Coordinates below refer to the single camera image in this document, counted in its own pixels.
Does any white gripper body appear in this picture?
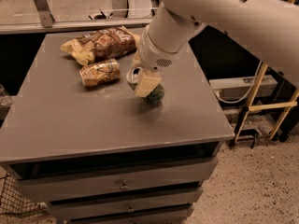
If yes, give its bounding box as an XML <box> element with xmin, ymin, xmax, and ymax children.
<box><xmin>137</xmin><ymin>33</ymin><xmax>179</xmax><ymax>70</ymax></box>

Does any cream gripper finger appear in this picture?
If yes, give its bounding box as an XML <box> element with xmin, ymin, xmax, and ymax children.
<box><xmin>135</xmin><ymin>69</ymin><xmax>162</xmax><ymax>97</ymax></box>
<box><xmin>132</xmin><ymin>51</ymin><xmax>141</xmax><ymax>67</ymax></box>

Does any green soda can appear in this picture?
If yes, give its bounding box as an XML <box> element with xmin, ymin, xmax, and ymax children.
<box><xmin>126</xmin><ymin>66</ymin><xmax>164</xmax><ymax>104</ymax></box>

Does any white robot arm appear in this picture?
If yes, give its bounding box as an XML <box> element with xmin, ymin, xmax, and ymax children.
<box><xmin>133</xmin><ymin>0</ymin><xmax>299</xmax><ymax>97</ymax></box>

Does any large brown chip bag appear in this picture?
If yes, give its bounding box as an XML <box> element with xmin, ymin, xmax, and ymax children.
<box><xmin>60</xmin><ymin>26</ymin><xmax>140</xmax><ymax>66</ymax></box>

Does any small crumpled snack bag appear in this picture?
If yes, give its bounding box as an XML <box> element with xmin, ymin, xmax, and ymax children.
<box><xmin>79</xmin><ymin>59</ymin><xmax>121</xmax><ymax>87</ymax></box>

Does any grey drawer cabinet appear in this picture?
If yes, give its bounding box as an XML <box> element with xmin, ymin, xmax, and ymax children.
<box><xmin>0</xmin><ymin>34</ymin><xmax>234</xmax><ymax>224</ymax></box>

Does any grey metal railing frame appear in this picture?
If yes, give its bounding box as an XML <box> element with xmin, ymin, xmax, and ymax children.
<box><xmin>0</xmin><ymin>0</ymin><xmax>158</xmax><ymax>35</ymax></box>

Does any white cable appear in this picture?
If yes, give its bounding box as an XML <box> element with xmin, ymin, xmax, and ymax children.
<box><xmin>214</xmin><ymin>59</ymin><xmax>264</xmax><ymax>105</ymax></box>

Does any yellow wooden ladder frame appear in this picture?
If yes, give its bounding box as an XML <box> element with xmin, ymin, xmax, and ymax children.
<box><xmin>228</xmin><ymin>0</ymin><xmax>299</xmax><ymax>149</ymax></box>

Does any wire mesh basket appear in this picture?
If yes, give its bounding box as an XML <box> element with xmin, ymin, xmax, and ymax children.
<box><xmin>0</xmin><ymin>174</ymin><xmax>46</xmax><ymax>218</ymax></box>

